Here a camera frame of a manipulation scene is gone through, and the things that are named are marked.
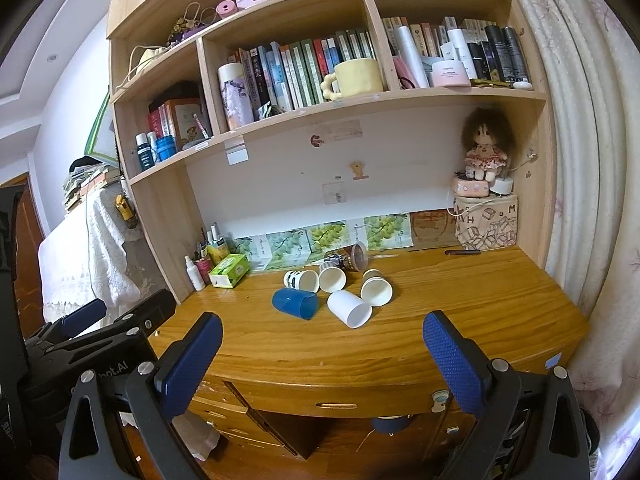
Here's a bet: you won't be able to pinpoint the brown wooden door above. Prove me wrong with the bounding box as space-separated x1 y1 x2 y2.
0 172 51 321

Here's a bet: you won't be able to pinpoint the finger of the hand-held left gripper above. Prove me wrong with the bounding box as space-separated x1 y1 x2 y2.
49 288 177 358
24 299 108 355

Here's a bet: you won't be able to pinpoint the row of thin books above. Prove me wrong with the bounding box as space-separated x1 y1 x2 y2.
382 16 501 61

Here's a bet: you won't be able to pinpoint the dried flower bunch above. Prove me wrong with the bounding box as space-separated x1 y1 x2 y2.
167 17 211 46

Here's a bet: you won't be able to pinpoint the white cream jar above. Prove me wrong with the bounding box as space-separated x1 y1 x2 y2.
430 60 472 87

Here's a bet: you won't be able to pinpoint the brown haired rag doll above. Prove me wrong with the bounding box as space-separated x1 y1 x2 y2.
459 107 517 182

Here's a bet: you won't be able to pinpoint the clear cup with brown lid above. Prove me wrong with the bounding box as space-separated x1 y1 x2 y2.
345 241 371 272

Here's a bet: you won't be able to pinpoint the white lotion bottle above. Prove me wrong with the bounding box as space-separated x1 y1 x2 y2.
446 29 476 73

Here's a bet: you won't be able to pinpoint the brown sided paper cup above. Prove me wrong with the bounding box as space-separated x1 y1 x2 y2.
360 268 393 307

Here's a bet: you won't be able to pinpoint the white tube bottle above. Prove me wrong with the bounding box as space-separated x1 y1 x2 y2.
395 25 430 88

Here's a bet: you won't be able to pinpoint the pile of old books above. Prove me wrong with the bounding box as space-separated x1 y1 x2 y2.
62 162 123 213

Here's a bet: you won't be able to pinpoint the beige drawstring bag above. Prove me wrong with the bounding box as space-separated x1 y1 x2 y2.
129 46 166 78

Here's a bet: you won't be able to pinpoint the white plastic bag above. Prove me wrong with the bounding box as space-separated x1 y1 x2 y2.
172 410 221 461

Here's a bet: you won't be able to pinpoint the yellow ceramic mug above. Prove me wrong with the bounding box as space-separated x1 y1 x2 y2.
321 58 385 101

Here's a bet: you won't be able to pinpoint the grape printed packet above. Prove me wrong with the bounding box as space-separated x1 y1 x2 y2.
234 236 266 271
364 214 413 251
260 232 308 268
307 222 351 257

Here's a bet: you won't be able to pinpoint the wooden desk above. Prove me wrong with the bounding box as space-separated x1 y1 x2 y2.
147 247 591 480

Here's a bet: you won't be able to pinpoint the block printed storage box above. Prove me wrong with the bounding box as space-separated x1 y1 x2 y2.
452 195 519 251

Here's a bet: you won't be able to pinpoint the black spray can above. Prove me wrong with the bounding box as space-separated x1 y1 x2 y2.
484 25 511 83
501 26 532 83

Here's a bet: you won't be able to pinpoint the white spray bottle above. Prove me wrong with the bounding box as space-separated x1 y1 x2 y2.
184 255 206 292

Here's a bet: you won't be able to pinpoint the row of pale books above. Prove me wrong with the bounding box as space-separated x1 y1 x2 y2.
235 27 378 111

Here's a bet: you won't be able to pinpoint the green framed picture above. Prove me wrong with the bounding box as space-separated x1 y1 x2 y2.
85 87 118 163

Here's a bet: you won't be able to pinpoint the wooden bookshelf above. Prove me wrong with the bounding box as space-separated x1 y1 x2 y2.
106 0 561 306

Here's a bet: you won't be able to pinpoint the green tissue box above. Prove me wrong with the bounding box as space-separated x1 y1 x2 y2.
208 253 250 289

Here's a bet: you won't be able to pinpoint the white lace cloth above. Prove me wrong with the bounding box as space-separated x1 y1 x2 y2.
40 187 146 321

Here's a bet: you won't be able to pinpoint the yellow toy vehicle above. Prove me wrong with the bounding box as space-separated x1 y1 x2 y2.
115 192 138 228

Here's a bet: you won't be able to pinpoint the black white printed paper cup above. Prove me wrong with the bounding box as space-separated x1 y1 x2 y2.
283 269 320 293

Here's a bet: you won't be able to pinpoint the white purple tumbler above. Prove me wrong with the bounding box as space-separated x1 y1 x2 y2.
217 62 256 131

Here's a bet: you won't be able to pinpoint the orange printed box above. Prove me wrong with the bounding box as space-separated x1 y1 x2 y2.
164 98 211 141

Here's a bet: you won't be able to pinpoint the brown printed packet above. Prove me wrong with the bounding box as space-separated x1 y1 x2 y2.
410 210 458 246

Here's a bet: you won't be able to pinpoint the plain white paper cup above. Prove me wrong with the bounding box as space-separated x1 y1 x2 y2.
318 265 348 294

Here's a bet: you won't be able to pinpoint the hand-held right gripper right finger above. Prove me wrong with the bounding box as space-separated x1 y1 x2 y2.
422 310 598 480

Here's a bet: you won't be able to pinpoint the dark green bottle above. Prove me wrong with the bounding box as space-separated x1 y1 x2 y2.
135 132 155 173

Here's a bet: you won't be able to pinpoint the white paper cup front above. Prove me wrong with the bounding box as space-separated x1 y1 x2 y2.
326 289 373 329

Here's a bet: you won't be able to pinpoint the blue plastic cup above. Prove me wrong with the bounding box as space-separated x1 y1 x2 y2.
271 287 319 322

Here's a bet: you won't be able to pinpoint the floral white curtain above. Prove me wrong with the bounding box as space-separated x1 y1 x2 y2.
495 0 640 461

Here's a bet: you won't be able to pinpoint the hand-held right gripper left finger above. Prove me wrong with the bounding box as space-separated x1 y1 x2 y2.
59 311 224 480

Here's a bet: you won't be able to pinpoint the red books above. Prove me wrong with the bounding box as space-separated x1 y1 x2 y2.
147 105 173 141

